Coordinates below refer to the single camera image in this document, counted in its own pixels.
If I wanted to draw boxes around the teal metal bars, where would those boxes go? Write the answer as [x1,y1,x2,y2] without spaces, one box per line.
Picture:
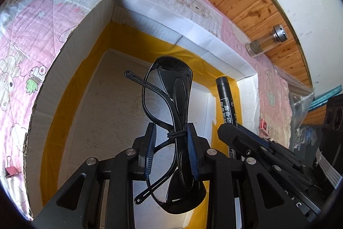
[309,85,342,112]

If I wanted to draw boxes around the red white staples box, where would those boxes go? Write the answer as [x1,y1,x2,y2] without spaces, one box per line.
[259,118,269,138]

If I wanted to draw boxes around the bubble wrap roll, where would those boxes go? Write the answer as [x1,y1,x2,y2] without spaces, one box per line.
[274,66,314,151]

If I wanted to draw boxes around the pink bear quilt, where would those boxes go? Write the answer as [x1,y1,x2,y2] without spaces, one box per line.
[1,0,292,220]

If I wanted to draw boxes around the glass bottle metal cap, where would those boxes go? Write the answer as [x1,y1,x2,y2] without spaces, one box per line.
[245,24,288,58]

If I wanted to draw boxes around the pink binder clip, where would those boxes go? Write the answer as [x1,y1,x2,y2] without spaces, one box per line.
[5,155,22,178]

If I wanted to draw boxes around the black marker pen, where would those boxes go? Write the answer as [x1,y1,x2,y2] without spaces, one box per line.
[216,76,242,161]

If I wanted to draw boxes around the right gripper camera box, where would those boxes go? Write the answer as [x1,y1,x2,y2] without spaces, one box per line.
[315,94,342,189]

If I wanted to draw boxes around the white cardboard box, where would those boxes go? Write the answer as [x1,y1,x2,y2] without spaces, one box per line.
[25,0,259,215]

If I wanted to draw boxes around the black safety glasses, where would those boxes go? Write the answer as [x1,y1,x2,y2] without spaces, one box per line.
[125,56,206,214]

